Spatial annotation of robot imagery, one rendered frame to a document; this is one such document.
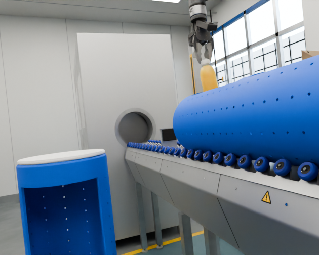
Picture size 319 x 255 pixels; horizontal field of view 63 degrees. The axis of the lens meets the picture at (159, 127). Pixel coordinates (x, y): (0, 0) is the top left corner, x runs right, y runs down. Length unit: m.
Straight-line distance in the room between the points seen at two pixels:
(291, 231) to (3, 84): 5.23
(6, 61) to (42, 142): 1.60
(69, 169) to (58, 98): 4.66
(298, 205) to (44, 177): 0.66
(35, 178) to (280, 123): 0.67
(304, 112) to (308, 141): 0.06
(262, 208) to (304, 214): 0.13
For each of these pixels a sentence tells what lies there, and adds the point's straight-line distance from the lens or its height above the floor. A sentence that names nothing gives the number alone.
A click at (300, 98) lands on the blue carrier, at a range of 0.62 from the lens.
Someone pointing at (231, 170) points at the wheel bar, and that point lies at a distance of 0.90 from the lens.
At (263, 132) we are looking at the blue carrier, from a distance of 0.71.
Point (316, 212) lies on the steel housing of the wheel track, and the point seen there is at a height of 0.88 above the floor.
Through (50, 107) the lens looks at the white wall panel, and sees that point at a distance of 5.41.
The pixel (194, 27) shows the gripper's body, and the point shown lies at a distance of 1.30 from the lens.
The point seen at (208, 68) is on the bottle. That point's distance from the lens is 1.18.
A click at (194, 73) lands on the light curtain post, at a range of 1.96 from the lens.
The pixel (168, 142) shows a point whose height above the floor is 0.99.
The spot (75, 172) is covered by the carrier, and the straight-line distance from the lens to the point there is 0.81.
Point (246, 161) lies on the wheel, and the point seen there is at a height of 0.96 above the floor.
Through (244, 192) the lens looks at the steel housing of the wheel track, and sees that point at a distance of 0.84.
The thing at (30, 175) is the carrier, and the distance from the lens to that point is 0.85.
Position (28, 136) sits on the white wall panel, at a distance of 5.39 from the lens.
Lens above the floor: 1.10
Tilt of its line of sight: level
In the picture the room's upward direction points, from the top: 6 degrees counter-clockwise
